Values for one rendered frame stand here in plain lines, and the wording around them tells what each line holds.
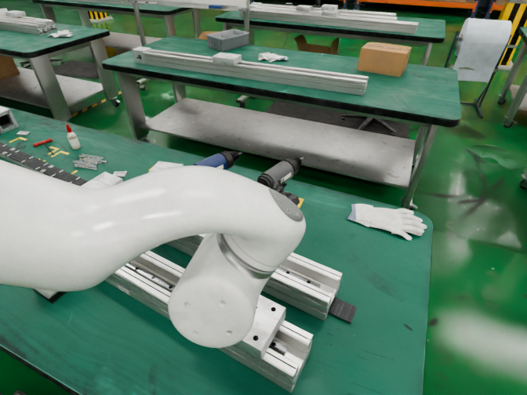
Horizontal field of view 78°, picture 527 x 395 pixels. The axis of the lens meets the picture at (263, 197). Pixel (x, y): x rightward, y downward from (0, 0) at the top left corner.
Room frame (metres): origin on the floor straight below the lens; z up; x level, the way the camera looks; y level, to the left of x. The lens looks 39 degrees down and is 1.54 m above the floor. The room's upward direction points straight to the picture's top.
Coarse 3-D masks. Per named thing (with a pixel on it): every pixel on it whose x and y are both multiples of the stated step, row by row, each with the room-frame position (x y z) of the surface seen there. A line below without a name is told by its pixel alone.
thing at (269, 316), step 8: (264, 304) 0.41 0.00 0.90; (272, 304) 0.41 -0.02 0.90; (256, 312) 0.39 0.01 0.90; (264, 312) 0.39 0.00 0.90; (272, 312) 0.39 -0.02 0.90; (280, 312) 0.39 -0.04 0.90; (256, 320) 0.37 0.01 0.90; (264, 320) 0.37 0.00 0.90; (272, 320) 0.37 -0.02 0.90; (280, 320) 0.38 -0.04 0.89; (256, 328) 0.35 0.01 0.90; (264, 328) 0.35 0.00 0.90; (272, 328) 0.35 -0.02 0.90; (248, 336) 0.34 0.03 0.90; (256, 336) 0.33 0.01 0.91; (264, 336) 0.34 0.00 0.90; (272, 336) 0.35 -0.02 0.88; (240, 344) 0.33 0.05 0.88; (248, 344) 0.32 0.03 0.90; (256, 344) 0.32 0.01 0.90; (264, 344) 0.32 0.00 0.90; (248, 352) 0.32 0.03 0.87; (256, 352) 0.31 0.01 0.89; (264, 352) 0.32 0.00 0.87
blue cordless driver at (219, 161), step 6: (216, 156) 0.87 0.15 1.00; (222, 156) 0.88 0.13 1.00; (228, 156) 0.88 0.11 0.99; (234, 156) 0.90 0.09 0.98; (198, 162) 0.84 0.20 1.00; (204, 162) 0.84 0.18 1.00; (210, 162) 0.84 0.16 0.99; (216, 162) 0.85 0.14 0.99; (222, 162) 0.86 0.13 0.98; (228, 162) 0.87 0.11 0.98; (222, 168) 0.85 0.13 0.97; (228, 168) 0.87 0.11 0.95
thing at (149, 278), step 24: (144, 264) 0.58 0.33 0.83; (168, 264) 0.55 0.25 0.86; (120, 288) 0.53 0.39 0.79; (144, 288) 0.48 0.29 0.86; (168, 288) 0.50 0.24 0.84; (168, 312) 0.45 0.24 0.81; (288, 336) 0.36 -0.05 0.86; (312, 336) 0.36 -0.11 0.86; (240, 360) 0.34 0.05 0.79; (264, 360) 0.31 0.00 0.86; (288, 360) 0.31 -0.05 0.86; (288, 384) 0.28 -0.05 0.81
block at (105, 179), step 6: (102, 174) 0.95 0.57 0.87; (108, 174) 0.95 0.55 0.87; (90, 180) 0.91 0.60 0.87; (96, 180) 0.91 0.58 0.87; (102, 180) 0.91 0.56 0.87; (108, 180) 0.91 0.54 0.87; (114, 180) 0.91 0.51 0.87; (120, 180) 0.92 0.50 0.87; (84, 186) 0.88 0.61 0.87; (90, 186) 0.88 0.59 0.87; (96, 186) 0.88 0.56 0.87; (102, 186) 0.88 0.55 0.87; (108, 186) 0.88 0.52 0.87
